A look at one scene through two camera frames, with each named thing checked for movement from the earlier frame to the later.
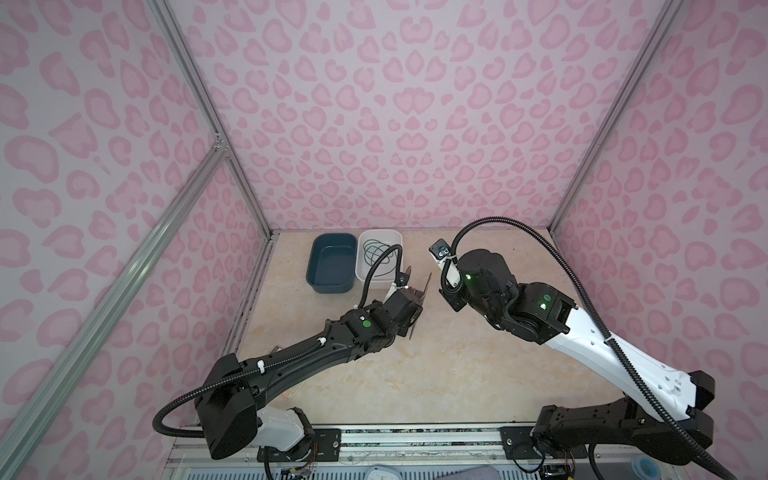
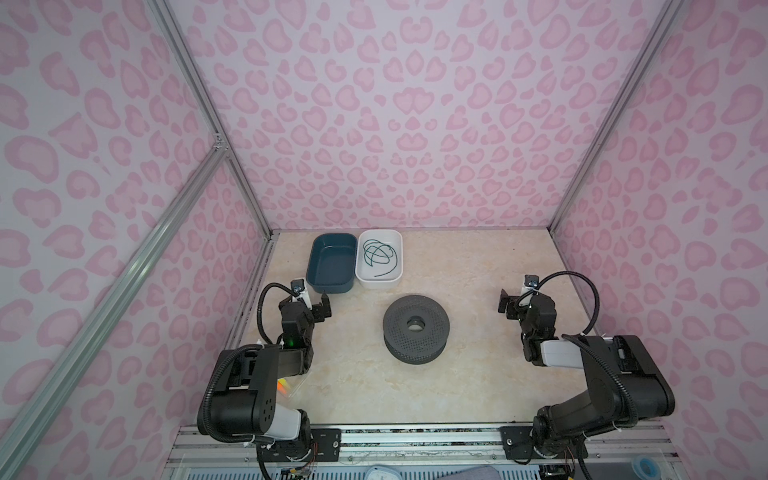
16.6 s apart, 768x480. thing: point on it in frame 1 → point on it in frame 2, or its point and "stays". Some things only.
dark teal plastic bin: [333, 263] stays
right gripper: [453, 300] → [513, 305]
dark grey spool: [420, 293] → [415, 329]
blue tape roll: [647, 467] stays
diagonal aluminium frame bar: [28, 419] stays
